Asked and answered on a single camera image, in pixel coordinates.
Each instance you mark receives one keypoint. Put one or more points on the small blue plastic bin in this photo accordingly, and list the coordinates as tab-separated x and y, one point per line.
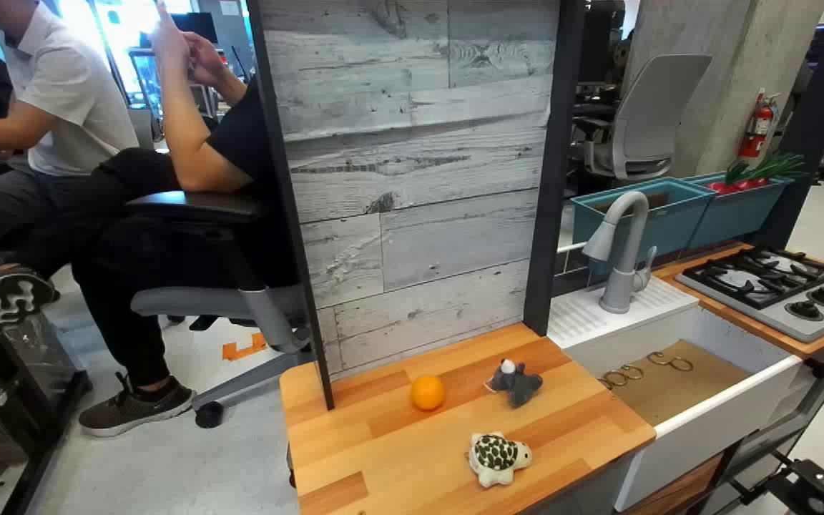
743	216

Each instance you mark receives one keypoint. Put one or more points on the black seat office chair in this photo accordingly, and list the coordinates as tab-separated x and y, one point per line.
258	310

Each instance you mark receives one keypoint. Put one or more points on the orange fruit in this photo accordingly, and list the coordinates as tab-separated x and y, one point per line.
428	392

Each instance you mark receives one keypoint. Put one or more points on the black corner frame post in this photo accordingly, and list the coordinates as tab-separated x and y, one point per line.
823	103

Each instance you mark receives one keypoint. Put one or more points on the red fire extinguisher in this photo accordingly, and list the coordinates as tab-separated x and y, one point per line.
760	128

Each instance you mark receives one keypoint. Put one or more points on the large blue plastic bin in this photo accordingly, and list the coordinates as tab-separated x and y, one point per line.
666	224

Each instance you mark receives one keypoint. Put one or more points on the brown cardboard sheet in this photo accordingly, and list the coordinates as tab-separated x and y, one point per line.
674	379

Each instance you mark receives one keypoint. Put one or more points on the grey metal faucet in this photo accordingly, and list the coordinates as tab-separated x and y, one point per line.
621	274

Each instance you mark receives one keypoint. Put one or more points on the white sink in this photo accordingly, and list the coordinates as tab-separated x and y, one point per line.
707	432

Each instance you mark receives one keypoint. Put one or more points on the grey wood backdrop panel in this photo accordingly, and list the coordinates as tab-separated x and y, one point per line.
414	171

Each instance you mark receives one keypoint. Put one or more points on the person in black shirt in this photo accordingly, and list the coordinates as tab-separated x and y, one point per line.
145	257

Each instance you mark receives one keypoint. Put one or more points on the black floor equipment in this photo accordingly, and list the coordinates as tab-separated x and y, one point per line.
22	410

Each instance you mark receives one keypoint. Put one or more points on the slanted black frame post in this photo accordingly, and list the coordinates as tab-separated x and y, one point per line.
284	181

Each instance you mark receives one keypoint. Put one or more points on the grey toy gas stove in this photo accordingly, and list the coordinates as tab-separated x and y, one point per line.
786	286

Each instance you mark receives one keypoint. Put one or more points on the white turtle plush toy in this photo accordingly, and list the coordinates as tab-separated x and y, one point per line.
497	456

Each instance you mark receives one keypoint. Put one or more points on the black metal stand frame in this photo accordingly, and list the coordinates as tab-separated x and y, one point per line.
803	482

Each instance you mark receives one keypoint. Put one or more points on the grey office chair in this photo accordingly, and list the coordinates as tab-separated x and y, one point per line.
656	108

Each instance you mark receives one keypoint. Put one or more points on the green toy vegetable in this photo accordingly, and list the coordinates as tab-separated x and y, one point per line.
772	170

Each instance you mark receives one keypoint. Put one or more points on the thick black frame post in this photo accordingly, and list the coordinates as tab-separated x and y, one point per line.
551	189

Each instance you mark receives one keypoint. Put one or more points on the dark grey small block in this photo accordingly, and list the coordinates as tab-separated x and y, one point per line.
517	385

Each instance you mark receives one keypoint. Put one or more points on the person in white shirt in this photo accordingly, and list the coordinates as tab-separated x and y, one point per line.
71	94

